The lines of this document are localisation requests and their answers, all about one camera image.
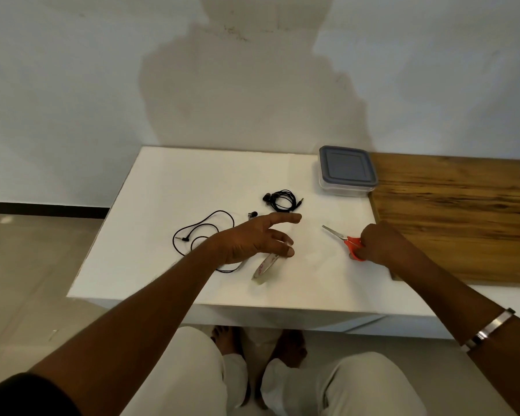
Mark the person's left hand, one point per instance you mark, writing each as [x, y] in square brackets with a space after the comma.
[247, 240]

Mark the person's right hand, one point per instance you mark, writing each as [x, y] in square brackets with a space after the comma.
[385, 246]

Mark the clear tape roll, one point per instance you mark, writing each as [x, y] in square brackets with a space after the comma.
[262, 272]

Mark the container with grey lid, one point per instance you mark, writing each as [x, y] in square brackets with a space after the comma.
[346, 164]

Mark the person's left forearm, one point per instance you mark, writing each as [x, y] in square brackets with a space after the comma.
[134, 333]

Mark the person's right forearm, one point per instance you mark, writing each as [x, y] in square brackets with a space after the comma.
[459, 307]

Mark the person's left foot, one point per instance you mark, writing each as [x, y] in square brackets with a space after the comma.
[225, 340]

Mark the person's foot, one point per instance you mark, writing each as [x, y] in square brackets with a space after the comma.
[290, 348]
[225, 340]

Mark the person's right foot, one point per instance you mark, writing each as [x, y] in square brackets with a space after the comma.
[290, 348]

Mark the person's white trousers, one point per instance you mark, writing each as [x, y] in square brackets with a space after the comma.
[190, 376]

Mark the brown wooden board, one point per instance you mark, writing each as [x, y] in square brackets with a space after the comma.
[459, 212]

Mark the black skirting board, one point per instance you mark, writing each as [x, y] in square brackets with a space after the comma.
[43, 210]

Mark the black shirt sleeve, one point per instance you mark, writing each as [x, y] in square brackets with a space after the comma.
[26, 398]

